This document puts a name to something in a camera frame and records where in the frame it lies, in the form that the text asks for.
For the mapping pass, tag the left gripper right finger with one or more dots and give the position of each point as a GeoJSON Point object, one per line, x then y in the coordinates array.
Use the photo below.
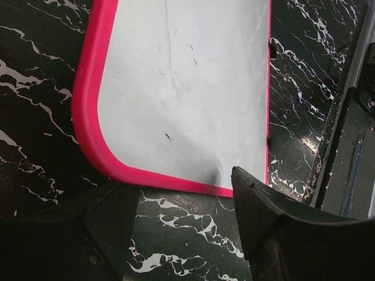
{"type": "Point", "coordinates": [284, 239]}

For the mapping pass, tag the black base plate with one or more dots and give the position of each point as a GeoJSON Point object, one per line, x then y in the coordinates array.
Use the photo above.
{"type": "Point", "coordinates": [347, 186]}

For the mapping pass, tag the pink framed whiteboard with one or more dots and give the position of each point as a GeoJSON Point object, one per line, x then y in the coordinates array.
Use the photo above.
{"type": "Point", "coordinates": [174, 94]}

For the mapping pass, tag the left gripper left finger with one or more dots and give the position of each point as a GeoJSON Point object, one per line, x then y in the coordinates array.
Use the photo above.
{"type": "Point", "coordinates": [84, 238]}

